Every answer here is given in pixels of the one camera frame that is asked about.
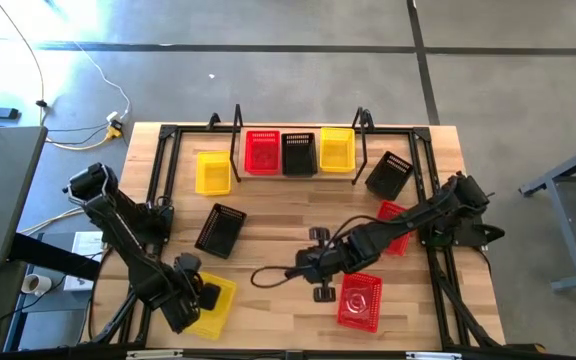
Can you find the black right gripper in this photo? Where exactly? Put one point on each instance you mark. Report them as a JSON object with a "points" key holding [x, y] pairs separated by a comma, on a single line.
{"points": [[325, 262]]}

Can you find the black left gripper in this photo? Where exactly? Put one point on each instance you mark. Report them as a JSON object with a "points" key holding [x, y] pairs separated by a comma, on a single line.
{"points": [[185, 302]]}

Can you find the yellow plastic mesh basket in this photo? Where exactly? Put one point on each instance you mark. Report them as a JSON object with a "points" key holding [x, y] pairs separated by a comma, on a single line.
{"points": [[224, 305], [337, 150], [213, 174]]}

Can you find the black plastic mesh basket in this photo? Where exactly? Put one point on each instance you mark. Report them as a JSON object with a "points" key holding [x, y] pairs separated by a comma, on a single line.
{"points": [[220, 231], [388, 175], [299, 155]]}

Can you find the red plastic mesh basket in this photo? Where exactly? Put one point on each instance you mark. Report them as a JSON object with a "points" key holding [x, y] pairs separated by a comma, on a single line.
{"points": [[360, 302], [399, 245], [263, 152]]}

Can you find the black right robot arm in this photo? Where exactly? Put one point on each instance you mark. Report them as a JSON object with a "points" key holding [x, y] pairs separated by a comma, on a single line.
{"points": [[418, 215]]}

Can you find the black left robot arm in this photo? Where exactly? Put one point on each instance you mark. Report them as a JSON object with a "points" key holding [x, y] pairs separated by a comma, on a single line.
{"points": [[118, 225]]}

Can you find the white paper sheet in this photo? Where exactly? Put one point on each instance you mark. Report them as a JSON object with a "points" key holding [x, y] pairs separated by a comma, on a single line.
{"points": [[79, 284]]}

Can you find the black side table leg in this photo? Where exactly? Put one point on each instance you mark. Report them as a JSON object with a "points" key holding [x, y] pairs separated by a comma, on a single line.
{"points": [[53, 256]]}

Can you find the white cup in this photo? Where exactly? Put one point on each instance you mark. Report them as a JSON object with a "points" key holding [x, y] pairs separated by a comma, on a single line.
{"points": [[38, 285]]}

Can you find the white power adapter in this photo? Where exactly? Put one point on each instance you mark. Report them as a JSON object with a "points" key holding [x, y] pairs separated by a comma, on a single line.
{"points": [[113, 117]]}

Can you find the grey side table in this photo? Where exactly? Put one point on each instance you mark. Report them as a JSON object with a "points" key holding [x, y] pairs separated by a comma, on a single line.
{"points": [[3, 190]]}

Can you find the silver frame bracket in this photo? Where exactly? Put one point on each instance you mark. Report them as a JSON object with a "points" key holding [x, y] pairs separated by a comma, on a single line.
{"points": [[154, 354], [433, 356]]}

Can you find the black aluminium table frame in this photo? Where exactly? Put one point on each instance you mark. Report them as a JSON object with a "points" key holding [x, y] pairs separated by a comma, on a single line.
{"points": [[167, 132]]}

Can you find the blue-grey metal table frame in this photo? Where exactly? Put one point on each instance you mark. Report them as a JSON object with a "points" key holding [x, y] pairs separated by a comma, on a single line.
{"points": [[553, 235]]}

